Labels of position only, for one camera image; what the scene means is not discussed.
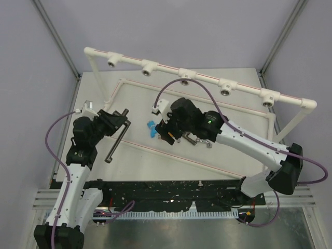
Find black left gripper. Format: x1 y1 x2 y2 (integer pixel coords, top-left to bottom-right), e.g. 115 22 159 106
89 109 127 146

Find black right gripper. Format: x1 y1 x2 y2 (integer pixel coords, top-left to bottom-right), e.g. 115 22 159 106
155 108 193 145

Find dark long-spout faucet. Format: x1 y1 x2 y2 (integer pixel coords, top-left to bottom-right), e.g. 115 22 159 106
104 108 132 164

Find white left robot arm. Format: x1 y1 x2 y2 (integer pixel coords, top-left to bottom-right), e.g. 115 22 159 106
34 108 131 248

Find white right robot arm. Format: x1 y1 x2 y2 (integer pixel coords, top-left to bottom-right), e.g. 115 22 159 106
151 98 303 204

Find orange plastic faucet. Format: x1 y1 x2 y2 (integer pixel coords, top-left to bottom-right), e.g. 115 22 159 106
168 132 176 139

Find grey metal faucet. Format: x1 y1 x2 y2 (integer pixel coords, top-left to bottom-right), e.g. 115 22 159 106
181 133 197 146

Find blue plastic faucet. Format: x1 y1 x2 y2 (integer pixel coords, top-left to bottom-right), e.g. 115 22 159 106
147 120 158 138

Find chrome metal faucet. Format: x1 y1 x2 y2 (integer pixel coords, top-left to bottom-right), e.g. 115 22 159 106
196 138 212 149

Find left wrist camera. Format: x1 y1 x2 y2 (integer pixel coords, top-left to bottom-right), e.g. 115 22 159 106
75 100 98 118

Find white PVC pipe frame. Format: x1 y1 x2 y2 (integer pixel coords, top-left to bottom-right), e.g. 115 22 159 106
83 46 318 180

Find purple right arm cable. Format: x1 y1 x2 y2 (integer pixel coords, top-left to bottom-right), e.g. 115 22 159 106
154 78 328 185

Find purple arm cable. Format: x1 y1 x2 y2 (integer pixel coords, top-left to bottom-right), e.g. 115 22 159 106
45 110 84 249
154 78 328 185

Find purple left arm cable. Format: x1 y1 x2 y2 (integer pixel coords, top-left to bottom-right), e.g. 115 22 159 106
45 110 84 249

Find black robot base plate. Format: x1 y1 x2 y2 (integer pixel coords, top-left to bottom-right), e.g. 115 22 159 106
83 179 266 213

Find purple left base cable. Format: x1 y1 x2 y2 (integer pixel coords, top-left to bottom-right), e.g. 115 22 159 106
101 200 135 224

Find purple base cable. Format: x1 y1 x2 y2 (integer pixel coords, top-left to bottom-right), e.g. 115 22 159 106
237 191 280 227
101 200 135 224

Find white slotted cable duct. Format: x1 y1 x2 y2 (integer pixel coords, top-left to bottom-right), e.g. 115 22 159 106
45 210 239 220

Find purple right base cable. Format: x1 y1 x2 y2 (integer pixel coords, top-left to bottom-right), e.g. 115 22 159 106
237 191 280 227

